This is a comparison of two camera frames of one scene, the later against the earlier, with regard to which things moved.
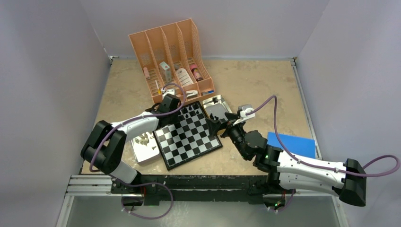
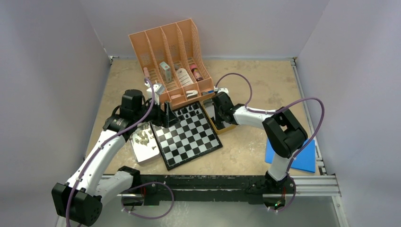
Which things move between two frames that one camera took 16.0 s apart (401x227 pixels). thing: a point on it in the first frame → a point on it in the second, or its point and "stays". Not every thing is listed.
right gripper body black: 236,129 → 219,114
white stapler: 191,94 stays
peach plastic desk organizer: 171,56 stays
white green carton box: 165,69 stays
